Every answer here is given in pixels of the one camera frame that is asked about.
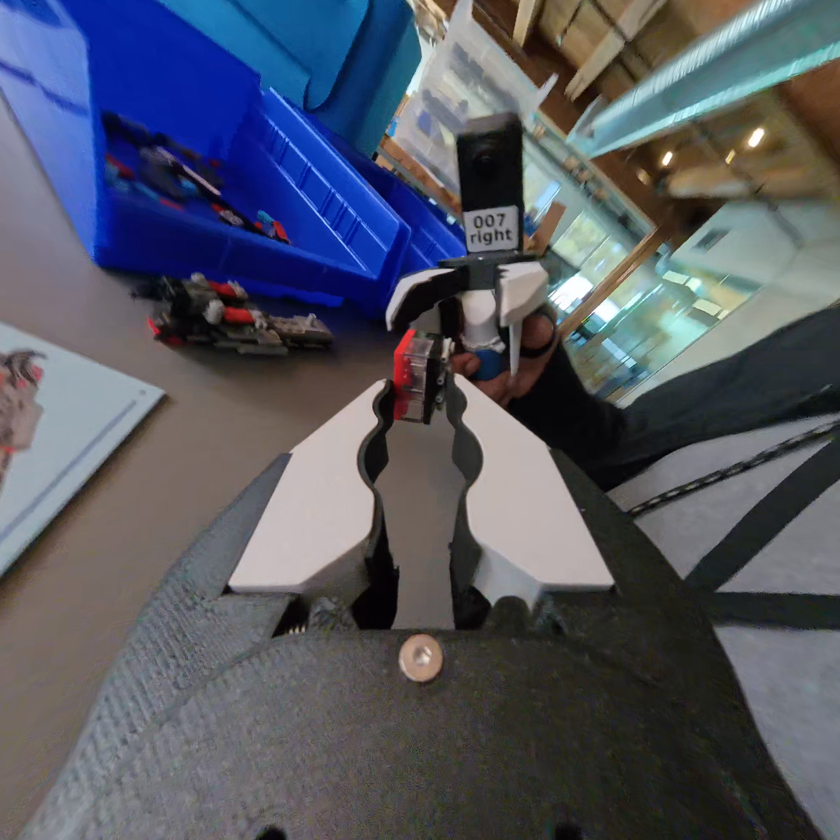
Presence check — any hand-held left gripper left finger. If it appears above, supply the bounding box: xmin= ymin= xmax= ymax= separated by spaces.
xmin=227 ymin=379 xmax=396 ymax=593

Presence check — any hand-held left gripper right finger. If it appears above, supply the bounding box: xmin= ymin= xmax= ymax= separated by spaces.
xmin=445 ymin=375 xmax=616 ymax=606

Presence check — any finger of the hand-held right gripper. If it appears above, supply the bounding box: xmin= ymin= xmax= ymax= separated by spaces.
xmin=495 ymin=260 xmax=552 ymax=324
xmin=385 ymin=266 xmax=466 ymax=333

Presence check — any small black red brick block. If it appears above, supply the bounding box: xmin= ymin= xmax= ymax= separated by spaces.
xmin=392 ymin=328 xmax=455 ymax=426

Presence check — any grey black brick spaceship model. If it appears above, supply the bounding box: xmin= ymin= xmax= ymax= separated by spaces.
xmin=130 ymin=271 xmax=337 ymax=358

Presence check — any person's right hand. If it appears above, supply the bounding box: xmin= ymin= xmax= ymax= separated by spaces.
xmin=449 ymin=325 xmax=563 ymax=409

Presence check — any teal felt bag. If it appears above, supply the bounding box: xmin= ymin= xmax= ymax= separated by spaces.
xmin=157 ymin=0 xmax=422 ymax=135

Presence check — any black chair base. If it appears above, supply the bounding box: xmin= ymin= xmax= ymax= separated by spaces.
xmin=682 ymin=443 xmax=840 ymax=631

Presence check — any brick building instruction booklet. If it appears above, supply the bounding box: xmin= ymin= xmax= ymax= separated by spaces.
xmin=0 ymin=320 xmax=166 ymax=580

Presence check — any pile of loose toy bricks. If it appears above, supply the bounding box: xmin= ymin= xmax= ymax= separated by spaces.
xmin=100 ymin=110 xmax=295 ymax=247

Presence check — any braided black cable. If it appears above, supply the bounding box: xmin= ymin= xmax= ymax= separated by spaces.
xmin=623 ymin=420 xmax=840 ymax=519

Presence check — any silver corrugated duct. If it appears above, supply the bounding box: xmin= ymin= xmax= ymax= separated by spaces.
xmin=566 ymin=0 xmax=840 ymax=160

